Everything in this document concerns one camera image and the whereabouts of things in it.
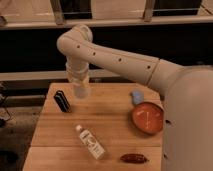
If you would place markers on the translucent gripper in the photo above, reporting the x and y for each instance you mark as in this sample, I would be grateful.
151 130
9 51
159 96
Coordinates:
81 80

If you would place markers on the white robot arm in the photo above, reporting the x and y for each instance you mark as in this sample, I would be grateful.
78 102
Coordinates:
187 143

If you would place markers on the blue cloth toy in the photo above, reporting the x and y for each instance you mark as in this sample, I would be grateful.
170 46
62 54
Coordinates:
137 97

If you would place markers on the white plastic bottle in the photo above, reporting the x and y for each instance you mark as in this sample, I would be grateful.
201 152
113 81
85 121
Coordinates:
91 142

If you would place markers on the orange bowl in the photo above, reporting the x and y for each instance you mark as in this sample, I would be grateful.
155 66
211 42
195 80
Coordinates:
148 117

